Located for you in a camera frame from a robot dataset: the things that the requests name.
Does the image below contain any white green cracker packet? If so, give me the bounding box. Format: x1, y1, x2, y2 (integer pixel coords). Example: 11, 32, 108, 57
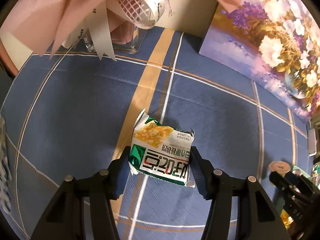
129, 110, 195, 188

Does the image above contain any yellow chips bag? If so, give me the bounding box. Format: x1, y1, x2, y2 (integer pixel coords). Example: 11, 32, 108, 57
280, 209, 293, 229

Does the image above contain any teal rimmed white tray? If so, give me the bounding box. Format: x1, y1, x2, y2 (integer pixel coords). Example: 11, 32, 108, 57
291, 165, 310, 178

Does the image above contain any yellow jelly cup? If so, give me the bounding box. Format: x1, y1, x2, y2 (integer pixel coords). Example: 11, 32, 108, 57
268, 161, 291, 177

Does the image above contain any white rectangular device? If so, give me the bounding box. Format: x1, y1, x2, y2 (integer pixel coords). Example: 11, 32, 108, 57
308, 128, 317, 157

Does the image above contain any blue white tissue pack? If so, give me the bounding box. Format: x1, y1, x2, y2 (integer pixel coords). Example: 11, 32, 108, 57
0, 116, 11, 214

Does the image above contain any blue plaid tablecloth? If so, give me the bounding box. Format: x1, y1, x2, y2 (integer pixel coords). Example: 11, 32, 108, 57
1, 28, 312, 239

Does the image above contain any floral oil painting canvas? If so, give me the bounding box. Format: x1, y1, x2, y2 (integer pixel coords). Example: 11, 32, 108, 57
199, 0, 319, 120

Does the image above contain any pink wrapped flower bouquet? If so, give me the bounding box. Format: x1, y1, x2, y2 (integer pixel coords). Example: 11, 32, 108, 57
0, 0, 246, 62

